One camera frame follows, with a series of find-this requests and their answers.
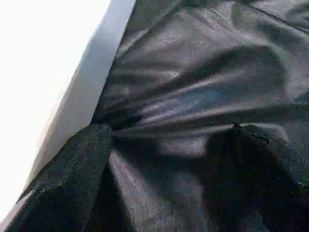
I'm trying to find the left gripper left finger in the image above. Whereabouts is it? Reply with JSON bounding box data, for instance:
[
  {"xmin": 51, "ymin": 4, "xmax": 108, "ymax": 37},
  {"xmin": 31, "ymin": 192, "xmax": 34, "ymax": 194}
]
[{"xmin": 4, "ymin": 123, "xmax": 114, "ymax": 232}]

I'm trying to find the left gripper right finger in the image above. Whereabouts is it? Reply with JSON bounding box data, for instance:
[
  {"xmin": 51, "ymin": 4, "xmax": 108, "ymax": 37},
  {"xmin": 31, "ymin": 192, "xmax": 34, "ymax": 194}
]
[{"xmin": 206, "ymin": 123, "xmax": 309, "ymax": 232}]

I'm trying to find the white plastic table top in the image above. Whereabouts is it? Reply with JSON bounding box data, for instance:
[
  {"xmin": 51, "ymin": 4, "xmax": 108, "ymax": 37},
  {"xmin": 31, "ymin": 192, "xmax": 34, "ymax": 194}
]
[{"xmin": 0, "ymin": 0, "xmax": 137, "ymax": 218}]

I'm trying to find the black plastic sheet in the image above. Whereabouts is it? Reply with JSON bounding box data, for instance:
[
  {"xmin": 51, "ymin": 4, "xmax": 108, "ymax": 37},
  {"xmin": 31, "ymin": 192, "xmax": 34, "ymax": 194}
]
[{"xmin": 91, "ymin": 0, "xmax": 309, "ymax": 232}]

